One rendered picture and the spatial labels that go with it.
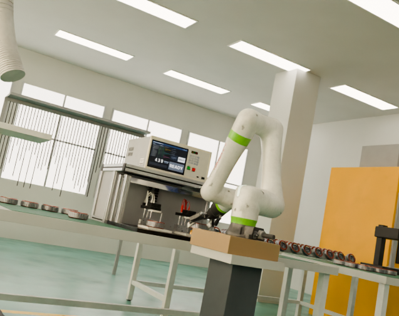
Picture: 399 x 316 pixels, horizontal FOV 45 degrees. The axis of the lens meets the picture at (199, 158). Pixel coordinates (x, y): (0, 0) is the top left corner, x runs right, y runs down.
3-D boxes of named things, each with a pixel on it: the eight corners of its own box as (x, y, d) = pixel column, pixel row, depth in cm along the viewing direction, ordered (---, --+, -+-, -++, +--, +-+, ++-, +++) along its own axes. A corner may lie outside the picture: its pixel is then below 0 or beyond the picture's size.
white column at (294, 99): (283, 305, 671) (321, 77, 715) (257, 301, 649) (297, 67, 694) (261, 296, 714) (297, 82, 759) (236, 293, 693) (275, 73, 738)
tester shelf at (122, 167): (221, 194, 315) (222, 187, 315) (124, 170, 282) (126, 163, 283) (189, 191, 353) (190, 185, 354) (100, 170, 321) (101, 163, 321)
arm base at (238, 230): (280, 245, 223) (283, 232, 223) (260, 241, 213) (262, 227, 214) (239, 236, 242) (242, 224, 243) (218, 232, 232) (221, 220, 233)
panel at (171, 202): (200, 236, 323) (208, 192, 327) (106, 219, 292) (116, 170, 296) (198, 236, 324) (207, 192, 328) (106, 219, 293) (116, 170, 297)
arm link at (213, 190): (250, 148, 248) (243, 140, 258) (232, 141, 243) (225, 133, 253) (218, 208, 257) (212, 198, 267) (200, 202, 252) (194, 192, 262)
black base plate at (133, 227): (237, 249, 281) (238, 246, 282) (136, 232, 251) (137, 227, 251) (198, 239, 322) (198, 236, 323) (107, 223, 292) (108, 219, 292)
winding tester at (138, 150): (206, 183, 312) (212, 152, 315) (145, 168, 292) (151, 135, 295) (178, 182, 346) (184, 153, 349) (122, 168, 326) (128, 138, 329)
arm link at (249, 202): (265, 229, 232) (272, 190, 235) (242, 224, 223) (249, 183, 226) (247, 226, 243) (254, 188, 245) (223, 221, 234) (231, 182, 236)
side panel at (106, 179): (108, 224, 294) (119, 171, 298) (103, 222, 292) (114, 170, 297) (94, 219, 318) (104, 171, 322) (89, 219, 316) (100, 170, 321)
